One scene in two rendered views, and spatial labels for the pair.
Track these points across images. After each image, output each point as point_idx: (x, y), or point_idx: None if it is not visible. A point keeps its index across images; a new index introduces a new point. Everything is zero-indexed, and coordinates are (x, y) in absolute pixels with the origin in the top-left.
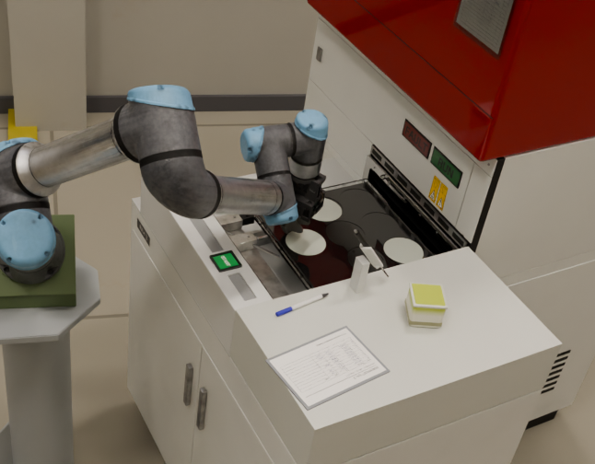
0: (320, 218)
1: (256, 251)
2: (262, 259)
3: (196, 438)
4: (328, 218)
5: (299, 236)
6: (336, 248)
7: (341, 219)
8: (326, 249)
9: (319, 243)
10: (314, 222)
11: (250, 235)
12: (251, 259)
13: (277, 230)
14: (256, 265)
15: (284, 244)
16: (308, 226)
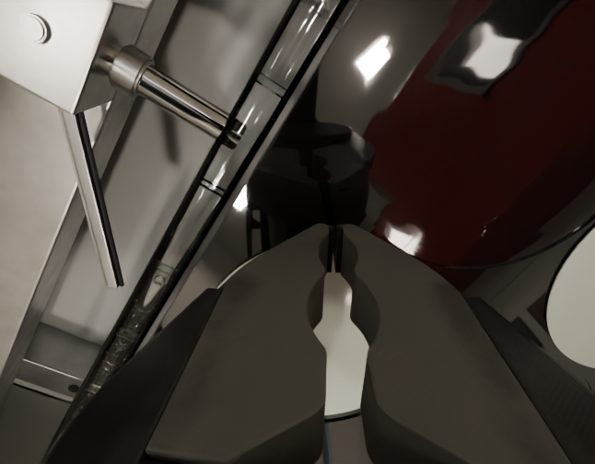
0: (568, 314)
1: (87, 123)
2: (67, 191)
3: None
4: (583, 340)
5: (344, 299)
6: (365, 443)
7: None
8: (332, 419)
9: (349, 387)
10: (519, 301)
11: (68, 35)
12: (5, 138)
13: (312, 168)
14: None
15: (213, 268)
16: (466, 290)
